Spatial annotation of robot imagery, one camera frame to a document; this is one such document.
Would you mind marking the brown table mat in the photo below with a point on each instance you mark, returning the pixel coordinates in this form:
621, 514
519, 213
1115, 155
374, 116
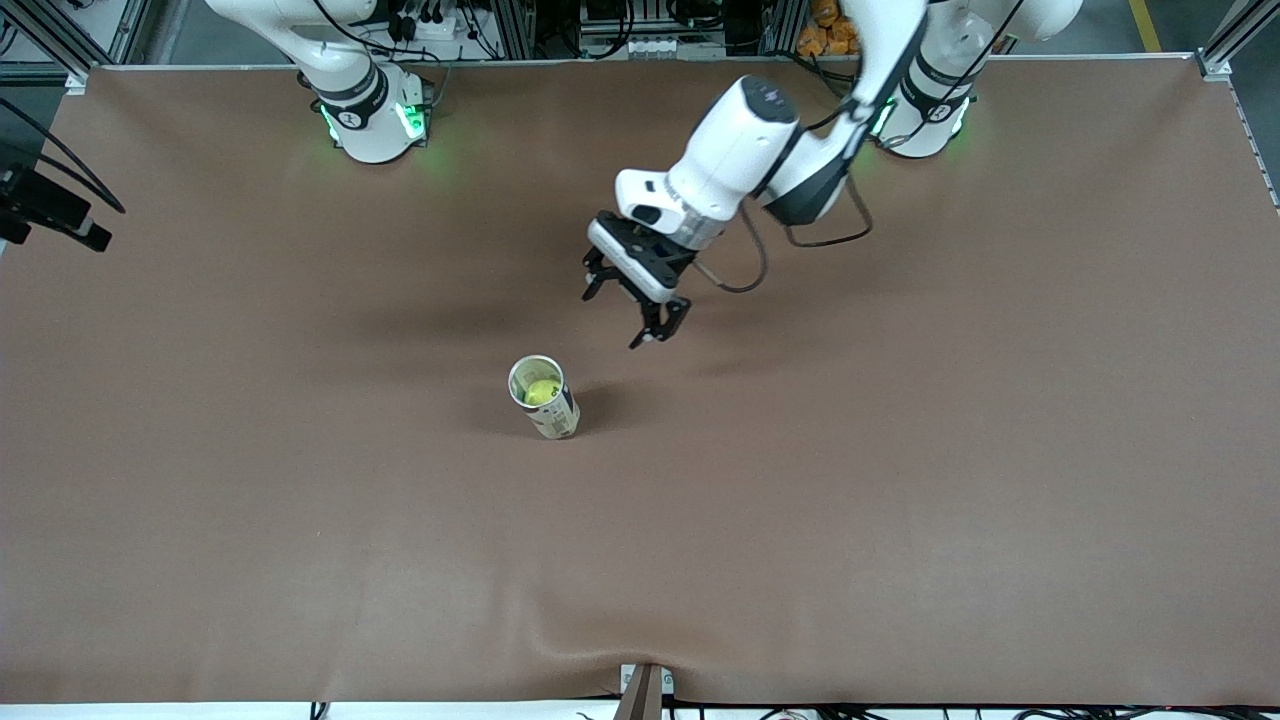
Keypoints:
900, 500

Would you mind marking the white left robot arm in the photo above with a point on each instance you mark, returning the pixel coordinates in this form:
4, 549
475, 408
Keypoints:
735, 150

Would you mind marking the blue white tennis ball can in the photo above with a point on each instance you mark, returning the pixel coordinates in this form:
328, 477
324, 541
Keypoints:
560, 415

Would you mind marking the yellow-green tennis ball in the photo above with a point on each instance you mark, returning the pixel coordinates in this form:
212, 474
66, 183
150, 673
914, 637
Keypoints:
541, 392

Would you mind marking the aluminium frame post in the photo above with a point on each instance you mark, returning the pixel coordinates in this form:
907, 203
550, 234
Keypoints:
1235, 35
55, 40

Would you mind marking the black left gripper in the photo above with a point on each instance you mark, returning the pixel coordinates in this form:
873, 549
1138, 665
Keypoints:
652, 272

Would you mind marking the white power strip with plugs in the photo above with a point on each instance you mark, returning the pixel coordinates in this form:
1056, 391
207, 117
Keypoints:
430, 30

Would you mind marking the orange crinkled object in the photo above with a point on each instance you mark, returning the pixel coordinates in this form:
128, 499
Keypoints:
830, 25

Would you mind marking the small white socket strip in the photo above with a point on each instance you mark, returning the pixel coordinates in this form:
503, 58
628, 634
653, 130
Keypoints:
650, 46

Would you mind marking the brown clamp bar with bracket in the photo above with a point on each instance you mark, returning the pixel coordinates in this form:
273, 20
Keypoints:
641, 700

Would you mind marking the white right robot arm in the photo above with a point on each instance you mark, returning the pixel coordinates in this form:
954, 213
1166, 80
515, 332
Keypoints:
370, 120

